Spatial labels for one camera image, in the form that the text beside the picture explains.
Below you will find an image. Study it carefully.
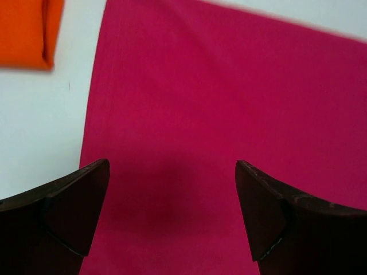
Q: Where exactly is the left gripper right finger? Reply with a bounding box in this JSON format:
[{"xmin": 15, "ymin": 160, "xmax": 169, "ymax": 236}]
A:
[{"xmin": 235, "ymin": 160, "xmax": 366, "ymax": 274}]

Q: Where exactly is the crimson red t-shirt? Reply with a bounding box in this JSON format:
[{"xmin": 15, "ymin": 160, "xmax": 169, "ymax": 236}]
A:
[{"xmin": 81, "ymin": 1, "xmax": 366, "ymax": 274}]

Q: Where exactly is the folded orange t-shirt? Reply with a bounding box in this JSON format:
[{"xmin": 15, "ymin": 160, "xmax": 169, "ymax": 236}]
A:
[{"xmin": 1, "ymin": 0, "xmax": 64, "ymax": 71}]

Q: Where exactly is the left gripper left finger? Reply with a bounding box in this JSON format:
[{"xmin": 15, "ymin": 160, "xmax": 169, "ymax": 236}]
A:
[{"xmin": 1, "ymin": 159, "xmax": 110, "ymax": 274}]

